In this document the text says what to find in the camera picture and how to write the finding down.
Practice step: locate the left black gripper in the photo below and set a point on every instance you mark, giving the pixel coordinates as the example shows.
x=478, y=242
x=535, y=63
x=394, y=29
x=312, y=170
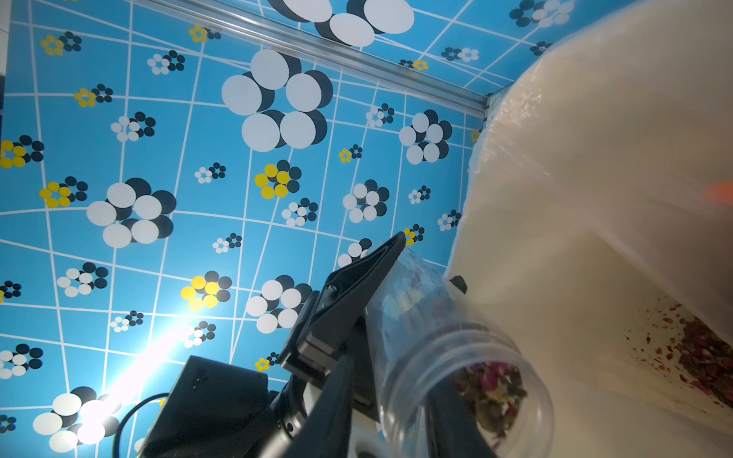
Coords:
x=332, y=325

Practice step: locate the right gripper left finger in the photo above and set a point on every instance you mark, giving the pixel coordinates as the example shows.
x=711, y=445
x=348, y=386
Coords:
x=326, y=397

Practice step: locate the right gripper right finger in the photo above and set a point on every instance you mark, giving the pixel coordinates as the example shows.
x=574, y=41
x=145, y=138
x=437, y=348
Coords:
x=451, y=430

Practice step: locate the tall clear tea jar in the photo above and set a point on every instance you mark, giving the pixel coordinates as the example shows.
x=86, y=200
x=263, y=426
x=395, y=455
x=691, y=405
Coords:
x=424, y=334

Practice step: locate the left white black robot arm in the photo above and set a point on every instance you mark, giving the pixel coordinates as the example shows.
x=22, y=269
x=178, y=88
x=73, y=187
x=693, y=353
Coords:
x=218, y=410

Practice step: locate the dried flower tea pile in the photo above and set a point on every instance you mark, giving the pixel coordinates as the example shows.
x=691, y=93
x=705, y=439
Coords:
x=673, y=342

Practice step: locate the cream plastic trash bin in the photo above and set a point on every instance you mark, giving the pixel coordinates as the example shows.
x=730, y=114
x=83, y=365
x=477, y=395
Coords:
x=569, y=325

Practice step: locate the clear plastic bin liner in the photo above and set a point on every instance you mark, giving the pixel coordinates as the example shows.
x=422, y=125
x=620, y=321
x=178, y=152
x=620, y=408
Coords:
x=617, y=132

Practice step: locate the orange scrap in bin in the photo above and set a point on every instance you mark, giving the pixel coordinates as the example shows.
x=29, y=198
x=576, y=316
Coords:
x=721, y=193

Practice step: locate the left aluminium corner post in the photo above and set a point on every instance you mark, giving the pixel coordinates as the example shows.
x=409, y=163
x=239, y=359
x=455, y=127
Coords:
x=240, y=22

